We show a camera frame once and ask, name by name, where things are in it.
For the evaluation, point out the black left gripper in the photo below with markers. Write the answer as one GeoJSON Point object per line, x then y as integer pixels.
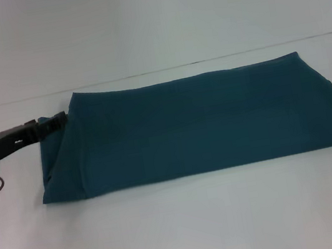
{"type": "Point", "coordinates": [8, 143]}

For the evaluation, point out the teal FREE print t-shirt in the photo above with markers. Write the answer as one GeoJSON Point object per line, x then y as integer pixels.
{"type": "Point", "coordinates": [201, 125]}

